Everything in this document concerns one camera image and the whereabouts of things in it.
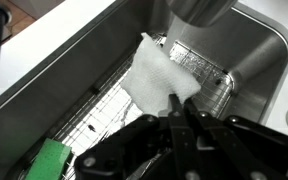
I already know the stainless steel faucet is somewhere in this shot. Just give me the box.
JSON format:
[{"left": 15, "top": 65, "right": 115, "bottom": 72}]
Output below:
[{"left": 165, "top": 0, "right": 238, "bottom": 27}]

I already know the stainless steel sink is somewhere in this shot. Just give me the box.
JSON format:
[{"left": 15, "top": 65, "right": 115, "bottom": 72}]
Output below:
[{"left": 0, "top": 0, "right": 288, "bottom": 180}]

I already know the small white cloth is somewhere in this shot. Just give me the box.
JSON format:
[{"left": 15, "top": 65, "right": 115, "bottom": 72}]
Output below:
[{"left": 121, "top": 33, "right": 201, "bottom": 116}]

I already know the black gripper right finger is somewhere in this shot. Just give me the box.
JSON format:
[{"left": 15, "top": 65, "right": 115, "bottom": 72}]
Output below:
[{"left": 184, "top": 100, "right": 284, "bottom": 180}]

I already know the green sponge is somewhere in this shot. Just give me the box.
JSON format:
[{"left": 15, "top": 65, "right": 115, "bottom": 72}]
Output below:
[{"left": 25, "top": 139, "right": 72, "bottom": 180}]

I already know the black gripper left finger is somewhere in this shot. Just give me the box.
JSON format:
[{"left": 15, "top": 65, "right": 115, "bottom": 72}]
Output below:
[{"left": 168, "top": 94, "right": 200, "bottom": 180}]

